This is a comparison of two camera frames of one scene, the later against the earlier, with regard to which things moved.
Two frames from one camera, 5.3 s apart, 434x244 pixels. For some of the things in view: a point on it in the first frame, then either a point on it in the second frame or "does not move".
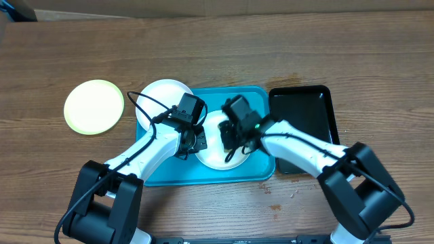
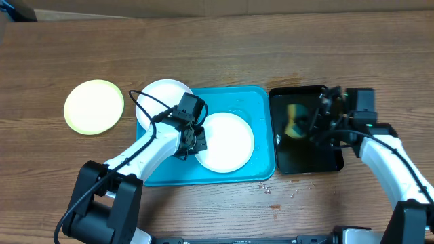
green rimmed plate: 93,107 does not move
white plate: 167,92 does not move
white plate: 213,156 does not move
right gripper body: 236,138 -> 326,129
